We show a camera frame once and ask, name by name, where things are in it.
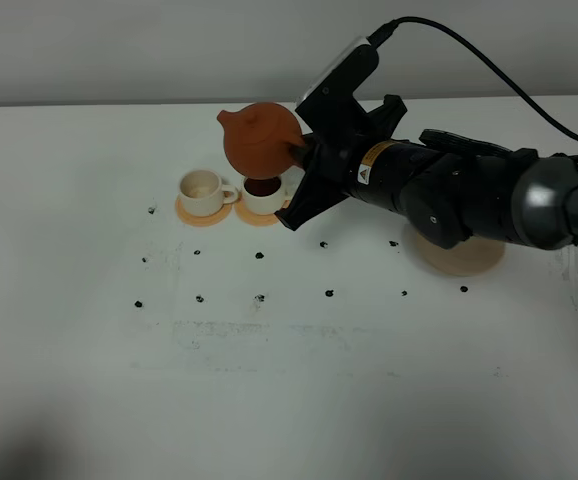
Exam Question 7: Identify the beige round teapot saucer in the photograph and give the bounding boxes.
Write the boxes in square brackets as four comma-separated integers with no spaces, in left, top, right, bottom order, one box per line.
[401,224,506,278]

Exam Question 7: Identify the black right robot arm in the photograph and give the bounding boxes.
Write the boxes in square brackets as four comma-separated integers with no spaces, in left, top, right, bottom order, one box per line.
[276,95,578,250]

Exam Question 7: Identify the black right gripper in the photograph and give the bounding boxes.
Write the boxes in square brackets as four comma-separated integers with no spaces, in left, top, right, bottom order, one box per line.
[275,94,407,231]

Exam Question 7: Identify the left white teacup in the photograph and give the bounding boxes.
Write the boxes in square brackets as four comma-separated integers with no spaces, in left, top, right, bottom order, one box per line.
[178,169,240,217]

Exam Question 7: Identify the white teacup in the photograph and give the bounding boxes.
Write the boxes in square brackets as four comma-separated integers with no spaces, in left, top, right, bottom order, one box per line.
[241,170,302,216]
[178,169,240,217]

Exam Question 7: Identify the right white teacup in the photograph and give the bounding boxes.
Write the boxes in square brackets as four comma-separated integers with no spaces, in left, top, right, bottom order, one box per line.
[241,170,302,216]

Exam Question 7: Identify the right orange coaster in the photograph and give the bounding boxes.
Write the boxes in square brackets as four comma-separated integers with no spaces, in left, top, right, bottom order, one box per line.
[235,197,290,227]

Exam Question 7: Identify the orange coaster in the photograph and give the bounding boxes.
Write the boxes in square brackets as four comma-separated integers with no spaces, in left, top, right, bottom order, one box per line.
[235,197,290,227]
[175,196,233,227]

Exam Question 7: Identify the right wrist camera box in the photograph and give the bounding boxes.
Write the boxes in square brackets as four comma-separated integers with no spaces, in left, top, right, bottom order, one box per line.
[295,37,379,146]

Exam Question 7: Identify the brown clay teapot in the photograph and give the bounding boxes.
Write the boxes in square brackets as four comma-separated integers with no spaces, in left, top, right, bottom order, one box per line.
[217,102,305,180]

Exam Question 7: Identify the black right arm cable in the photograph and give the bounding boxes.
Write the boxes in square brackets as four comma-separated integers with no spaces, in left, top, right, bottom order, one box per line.
[368,16,578,149]

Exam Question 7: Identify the left orange coaster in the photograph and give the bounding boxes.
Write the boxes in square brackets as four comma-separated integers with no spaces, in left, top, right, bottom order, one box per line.
[175,196,233,227]

